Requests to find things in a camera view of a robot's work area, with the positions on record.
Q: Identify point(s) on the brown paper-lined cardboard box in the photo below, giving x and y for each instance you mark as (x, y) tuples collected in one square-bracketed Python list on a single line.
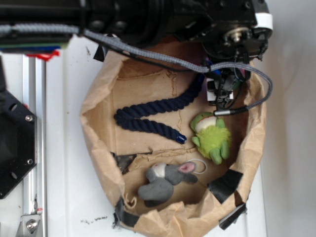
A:
[(122, 157)]

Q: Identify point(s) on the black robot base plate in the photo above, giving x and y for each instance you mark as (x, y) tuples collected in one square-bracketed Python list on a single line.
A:
[(17, 149)]

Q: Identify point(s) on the white plastic tray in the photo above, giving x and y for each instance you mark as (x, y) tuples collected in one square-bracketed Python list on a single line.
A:
[(76, 205)]

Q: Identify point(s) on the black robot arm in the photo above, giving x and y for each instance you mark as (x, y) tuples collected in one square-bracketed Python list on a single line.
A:
[(39, 27)]

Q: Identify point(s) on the grey plush bunny toy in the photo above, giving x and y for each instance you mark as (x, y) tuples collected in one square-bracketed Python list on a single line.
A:
[(163, 177)]

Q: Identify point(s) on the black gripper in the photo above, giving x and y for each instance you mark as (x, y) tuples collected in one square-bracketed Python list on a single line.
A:
[(239, 31)]

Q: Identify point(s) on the green plush frog toy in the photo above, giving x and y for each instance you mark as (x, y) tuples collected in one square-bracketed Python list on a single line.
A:
[(212, 137)]

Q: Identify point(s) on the aluminium extrusion rail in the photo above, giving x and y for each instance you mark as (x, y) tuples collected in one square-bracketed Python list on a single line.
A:
[(34, 219)]

